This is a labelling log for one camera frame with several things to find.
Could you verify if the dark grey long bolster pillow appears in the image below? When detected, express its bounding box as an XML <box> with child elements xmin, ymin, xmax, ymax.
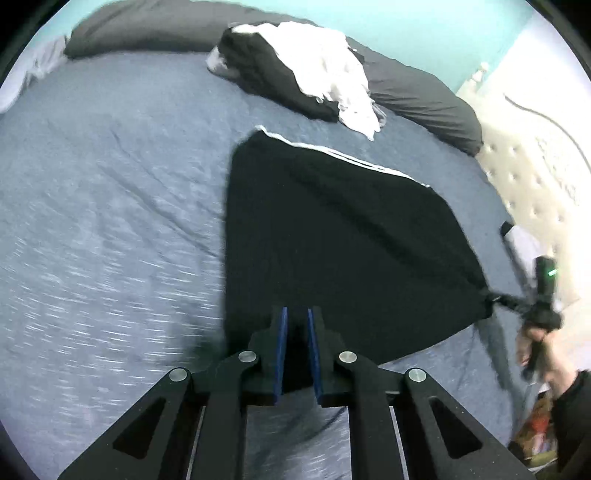
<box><xmin>65</xmin><ymin>1</ymin><xmax>483</xmax><ymax>155</ymax></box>

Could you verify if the light grey duvet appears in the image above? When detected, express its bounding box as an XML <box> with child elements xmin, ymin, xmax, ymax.
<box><xmin>0</xmin><ymin>35</ymin><xmax>69</xmax><ymax>115</ymax></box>

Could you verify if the black sweater with white trim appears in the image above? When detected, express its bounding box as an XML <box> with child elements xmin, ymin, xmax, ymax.
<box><xmin>224</xmin><ymin>131</ymin><xmax>492</xmax><ymax>393</ymax></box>

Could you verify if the cream tufted headboard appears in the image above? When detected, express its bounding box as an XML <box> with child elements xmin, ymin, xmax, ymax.
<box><xmin>454</xmin><ymin>62</ymin><xmax>591</xmax><ymax>361</ymax></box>

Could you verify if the floor clutter beside bed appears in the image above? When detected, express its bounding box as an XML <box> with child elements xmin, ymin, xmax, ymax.
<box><xmin>508</xmin><ymin>391</ymin><xmax>558</xmax><ymax>470</ymax></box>

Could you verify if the black tracker box green light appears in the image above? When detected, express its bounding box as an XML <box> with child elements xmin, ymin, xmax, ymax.
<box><xmin>535</xmin><ymin>256</ymin><xmax>558</xmax><ymax>306</ymax></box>

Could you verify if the black and white clothes pile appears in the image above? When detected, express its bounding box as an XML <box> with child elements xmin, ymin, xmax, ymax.
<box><xmin>206</xmin><ymin>21</ymin><xmax>386</xmax><ymax>140</ymax></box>

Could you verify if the person's right forearm black sleeve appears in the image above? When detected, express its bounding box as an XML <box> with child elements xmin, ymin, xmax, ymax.
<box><xmin>552</xmin><ymin>370</ymin><xmax>590</xmax><ymax>479</ymax></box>

